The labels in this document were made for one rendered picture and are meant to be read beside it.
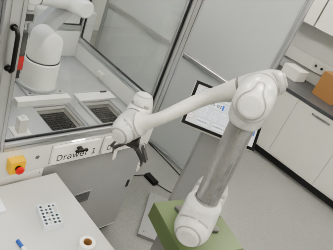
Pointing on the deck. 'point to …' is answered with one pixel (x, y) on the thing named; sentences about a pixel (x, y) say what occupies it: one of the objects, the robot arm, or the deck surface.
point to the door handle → (14, 49)
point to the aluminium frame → (37, 140)
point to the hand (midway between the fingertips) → (126, 162)
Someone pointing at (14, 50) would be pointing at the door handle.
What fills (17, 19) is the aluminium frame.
